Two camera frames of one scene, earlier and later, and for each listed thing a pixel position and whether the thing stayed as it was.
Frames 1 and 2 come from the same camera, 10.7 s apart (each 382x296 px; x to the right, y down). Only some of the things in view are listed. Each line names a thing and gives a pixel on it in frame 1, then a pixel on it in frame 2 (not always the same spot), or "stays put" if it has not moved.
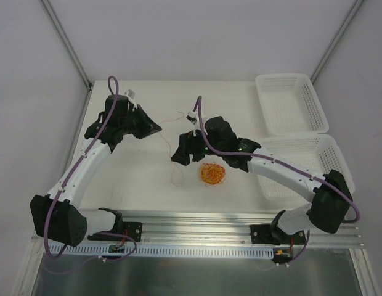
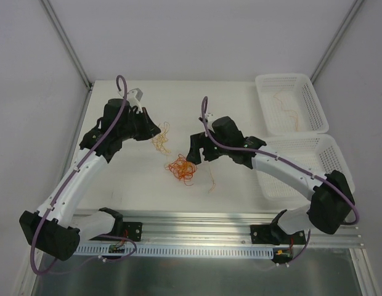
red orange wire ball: [212, 173] -> [182, 169]
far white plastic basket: [290, 104] stays put
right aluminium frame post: [353, 9] stays put
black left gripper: [138, 120] stays put
